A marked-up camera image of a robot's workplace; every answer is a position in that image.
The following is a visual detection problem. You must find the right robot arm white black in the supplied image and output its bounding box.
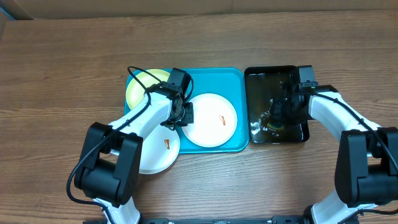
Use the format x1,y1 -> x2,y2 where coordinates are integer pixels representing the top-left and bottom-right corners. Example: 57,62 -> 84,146
270,81 -> 397,224

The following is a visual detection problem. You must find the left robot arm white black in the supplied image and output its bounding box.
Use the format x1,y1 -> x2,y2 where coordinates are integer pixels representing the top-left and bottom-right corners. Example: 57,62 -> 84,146
67,81 -> 193,223

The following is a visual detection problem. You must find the green yellow sponge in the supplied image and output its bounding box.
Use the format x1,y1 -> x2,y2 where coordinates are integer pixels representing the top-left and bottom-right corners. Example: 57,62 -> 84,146
266,121 -> 284,131

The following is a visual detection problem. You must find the yellow plate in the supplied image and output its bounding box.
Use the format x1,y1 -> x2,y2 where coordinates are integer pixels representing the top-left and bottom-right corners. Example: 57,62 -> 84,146
126,69 -> 170,110

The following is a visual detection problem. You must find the pale pink plate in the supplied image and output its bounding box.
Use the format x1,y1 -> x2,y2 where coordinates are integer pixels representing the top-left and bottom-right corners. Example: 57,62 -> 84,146
182,93 -> 238,147

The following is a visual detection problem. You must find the black water tray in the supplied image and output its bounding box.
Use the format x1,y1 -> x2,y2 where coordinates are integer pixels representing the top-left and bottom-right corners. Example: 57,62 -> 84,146
244,65 -> 310,144

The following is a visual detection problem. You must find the sauce smear on white plate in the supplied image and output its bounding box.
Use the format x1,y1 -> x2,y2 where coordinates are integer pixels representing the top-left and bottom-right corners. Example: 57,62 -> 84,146
164,139 -> 170,149

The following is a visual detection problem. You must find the teal plastic tray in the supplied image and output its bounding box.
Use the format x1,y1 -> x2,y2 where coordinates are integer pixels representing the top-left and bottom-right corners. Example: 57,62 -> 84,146
124,67 -> 250,154

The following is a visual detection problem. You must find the white plate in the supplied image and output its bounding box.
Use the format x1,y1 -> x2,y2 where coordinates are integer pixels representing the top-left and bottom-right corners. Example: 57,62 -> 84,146
139,126 -> 180,175

